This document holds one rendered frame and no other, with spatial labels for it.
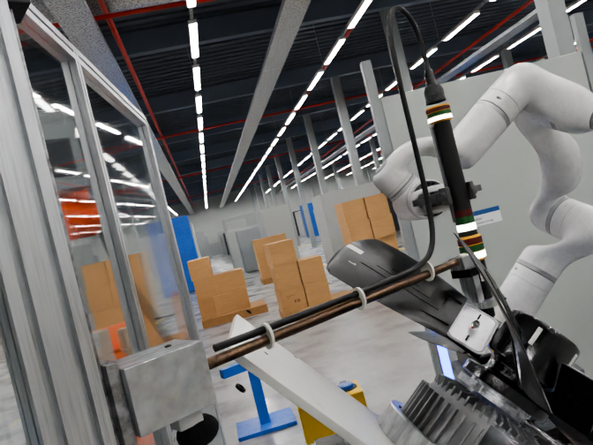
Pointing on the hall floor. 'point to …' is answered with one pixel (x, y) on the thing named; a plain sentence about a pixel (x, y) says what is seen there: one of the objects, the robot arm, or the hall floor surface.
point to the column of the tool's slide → (41, 281)
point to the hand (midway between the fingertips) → (457, 193)
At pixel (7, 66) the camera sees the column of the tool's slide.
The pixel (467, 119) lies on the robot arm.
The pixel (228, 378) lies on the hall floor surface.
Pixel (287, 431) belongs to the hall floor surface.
